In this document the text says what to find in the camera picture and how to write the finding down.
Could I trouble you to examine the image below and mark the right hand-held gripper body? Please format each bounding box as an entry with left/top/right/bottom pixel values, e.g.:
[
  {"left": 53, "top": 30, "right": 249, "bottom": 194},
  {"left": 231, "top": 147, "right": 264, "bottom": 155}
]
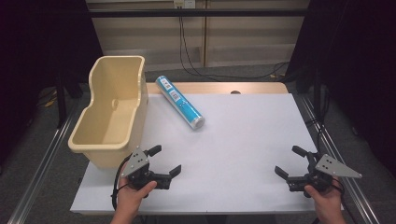
[{"left": 287, "top": 151, "right": 363, "bottom": 199}]

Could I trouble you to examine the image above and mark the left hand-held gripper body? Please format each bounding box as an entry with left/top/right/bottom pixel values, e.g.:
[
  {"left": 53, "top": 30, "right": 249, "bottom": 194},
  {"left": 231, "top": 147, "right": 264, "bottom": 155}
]
[{"left": 120, "top": 147, "right": 173, "bottom": 191}]

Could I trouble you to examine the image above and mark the cream plastic bin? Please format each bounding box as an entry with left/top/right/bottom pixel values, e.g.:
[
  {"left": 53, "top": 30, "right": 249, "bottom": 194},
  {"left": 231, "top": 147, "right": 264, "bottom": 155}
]
[{"left": 67, "top": 55, "right": 149, "bottom": 170}]

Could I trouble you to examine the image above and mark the blue plastic wrap roll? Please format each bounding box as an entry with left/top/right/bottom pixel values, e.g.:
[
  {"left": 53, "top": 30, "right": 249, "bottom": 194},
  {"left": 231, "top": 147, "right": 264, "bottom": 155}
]
[{"left": 155, "top": 75, "right": 205, "bottom": 131}]

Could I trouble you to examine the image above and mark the person's right hand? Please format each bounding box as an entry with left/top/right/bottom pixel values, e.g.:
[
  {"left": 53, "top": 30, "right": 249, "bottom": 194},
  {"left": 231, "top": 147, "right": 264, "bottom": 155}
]
[{"left": 304, "top": 176, "right": 344, "bottom": 218}]

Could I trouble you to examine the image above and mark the person's left hand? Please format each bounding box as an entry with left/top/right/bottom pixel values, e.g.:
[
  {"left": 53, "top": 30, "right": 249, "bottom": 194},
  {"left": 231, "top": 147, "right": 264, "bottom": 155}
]
[{"left": 111, "top": 180, "right": 158, "bottom": 218}]

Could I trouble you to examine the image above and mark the white table mat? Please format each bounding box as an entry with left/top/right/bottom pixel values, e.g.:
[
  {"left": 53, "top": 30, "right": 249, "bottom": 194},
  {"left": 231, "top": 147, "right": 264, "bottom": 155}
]
[{"left": 69, "top": 92, "right": 344, "bottom": 216}]

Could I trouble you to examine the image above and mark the black curtain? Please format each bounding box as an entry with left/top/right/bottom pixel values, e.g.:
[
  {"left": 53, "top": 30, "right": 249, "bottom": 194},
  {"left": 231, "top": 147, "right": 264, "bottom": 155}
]
[
  {"left": 0, "top": 0, "right": 105, "bottom": 167},
  {"left": 284, "top": 0, "right": 396, "bottom": 179}
]

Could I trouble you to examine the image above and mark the black horizontal bar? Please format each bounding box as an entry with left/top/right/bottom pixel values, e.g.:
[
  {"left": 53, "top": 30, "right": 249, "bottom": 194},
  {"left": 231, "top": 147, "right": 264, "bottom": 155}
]
[{"left": 88, "top": 7, "right": 310, "bottom": 19}]

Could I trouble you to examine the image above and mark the metal floor rail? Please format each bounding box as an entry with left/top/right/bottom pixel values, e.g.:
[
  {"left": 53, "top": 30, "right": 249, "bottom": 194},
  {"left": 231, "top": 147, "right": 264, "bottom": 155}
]
[
  {"left": 299, "top": 92, "right": 381, "bottom": 224},
  {"left": 7, "top": 92, "right": 83, "bottom": 224}
]

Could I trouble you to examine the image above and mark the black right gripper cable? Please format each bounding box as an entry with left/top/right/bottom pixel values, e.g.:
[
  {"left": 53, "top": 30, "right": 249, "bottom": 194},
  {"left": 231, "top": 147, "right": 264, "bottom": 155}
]
[{"left": 330, "top": 177, "right": 346, "bottom": 197}]

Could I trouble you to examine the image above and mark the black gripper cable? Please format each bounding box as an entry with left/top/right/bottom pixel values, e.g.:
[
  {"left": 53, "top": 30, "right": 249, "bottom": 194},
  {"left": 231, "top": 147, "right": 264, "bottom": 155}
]
[
  {"left": 110, "top": 154, "right": 134, "bottom": 211},
  {"left": 330, "top": 177, "right": 346, "bottom": 197}
]

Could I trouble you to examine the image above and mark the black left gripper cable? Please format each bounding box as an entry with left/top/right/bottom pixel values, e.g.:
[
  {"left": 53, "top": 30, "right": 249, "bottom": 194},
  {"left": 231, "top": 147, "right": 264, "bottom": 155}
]
[{"left": 110, "top": 154, "right": 134, "bottom": 211}]

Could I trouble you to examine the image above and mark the black floor cable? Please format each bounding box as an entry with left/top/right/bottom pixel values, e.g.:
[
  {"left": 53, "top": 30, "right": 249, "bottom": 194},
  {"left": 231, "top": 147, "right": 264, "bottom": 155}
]
[{"left": 305, "top": 88, "right": 332, "bottom": 150}]

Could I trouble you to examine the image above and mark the black stand post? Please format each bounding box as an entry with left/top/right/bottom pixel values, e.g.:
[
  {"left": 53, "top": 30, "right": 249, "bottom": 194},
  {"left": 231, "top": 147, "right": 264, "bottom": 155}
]
[{"left": 55, "top": 70, "right": 69, "bottom": 129}]

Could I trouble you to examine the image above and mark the black hanging wall cable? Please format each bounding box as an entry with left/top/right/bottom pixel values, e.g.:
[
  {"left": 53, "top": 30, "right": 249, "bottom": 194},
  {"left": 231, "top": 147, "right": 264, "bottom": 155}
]
[{"left": 177, "top": 7, "right": 291, "bottom": 80}]

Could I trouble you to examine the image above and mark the yellow floor cable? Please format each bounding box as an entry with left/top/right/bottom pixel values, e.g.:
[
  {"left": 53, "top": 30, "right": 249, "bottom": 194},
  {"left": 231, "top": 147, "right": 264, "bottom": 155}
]
[{"left": 38, "top": 89, "right": 60, "bottom": 108}]

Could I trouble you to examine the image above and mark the white wall outlet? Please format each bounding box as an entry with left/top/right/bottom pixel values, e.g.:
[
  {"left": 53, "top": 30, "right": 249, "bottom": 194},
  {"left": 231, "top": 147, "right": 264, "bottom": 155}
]
[{"left": 173, "top": 0, "right": 197, "bottom": 9}]

